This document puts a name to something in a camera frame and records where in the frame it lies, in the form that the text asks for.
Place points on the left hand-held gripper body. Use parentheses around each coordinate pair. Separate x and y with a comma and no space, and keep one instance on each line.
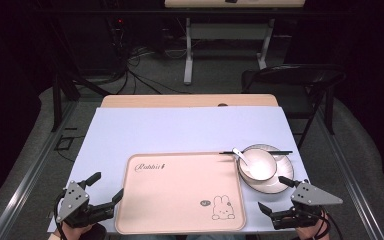
(74,200)

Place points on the metal floor rail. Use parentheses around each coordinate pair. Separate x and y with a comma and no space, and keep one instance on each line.
(30,173)
(350,180)

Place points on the white ceramic spoon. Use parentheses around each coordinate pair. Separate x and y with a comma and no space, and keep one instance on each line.
(243,158)

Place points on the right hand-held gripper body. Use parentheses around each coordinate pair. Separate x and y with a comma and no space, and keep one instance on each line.
(313,196)

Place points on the black chopstick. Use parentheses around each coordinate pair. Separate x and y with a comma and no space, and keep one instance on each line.
(281,152)
(228,152)

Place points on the wooden table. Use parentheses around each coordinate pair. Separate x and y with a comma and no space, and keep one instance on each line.
(180,100)

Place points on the black floor socket frame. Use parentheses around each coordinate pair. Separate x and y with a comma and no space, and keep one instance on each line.
(64,143)

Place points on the black folding chair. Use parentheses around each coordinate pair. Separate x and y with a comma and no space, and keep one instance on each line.
(290,96)

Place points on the white plate with dark rim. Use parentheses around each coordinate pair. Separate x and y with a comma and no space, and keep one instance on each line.
(281,180)

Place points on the pink rabbit print tray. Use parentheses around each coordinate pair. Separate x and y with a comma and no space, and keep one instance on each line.
(176,196)

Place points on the white-framed table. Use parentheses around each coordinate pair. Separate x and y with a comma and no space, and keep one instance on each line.
(226,31)

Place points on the pale lavender table cover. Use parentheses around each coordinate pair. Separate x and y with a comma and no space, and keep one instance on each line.
(166,130)

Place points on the white bowl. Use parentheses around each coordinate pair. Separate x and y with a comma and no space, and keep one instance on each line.
(261,165)

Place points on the person's right hand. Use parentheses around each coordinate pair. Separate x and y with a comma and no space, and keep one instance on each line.
(308,232)

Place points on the person's left hand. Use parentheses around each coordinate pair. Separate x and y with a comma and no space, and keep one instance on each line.
(76,231)

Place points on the black metal stand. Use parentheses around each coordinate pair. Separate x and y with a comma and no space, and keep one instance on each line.
(60,96)

